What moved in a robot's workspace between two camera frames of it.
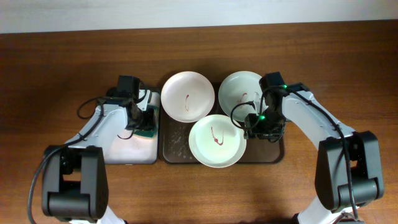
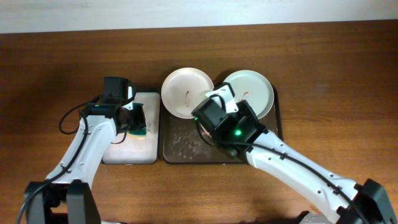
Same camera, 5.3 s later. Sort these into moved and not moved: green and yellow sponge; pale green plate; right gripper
Moved: right gripper; green and yellow sponge
Not moved: pale green plate
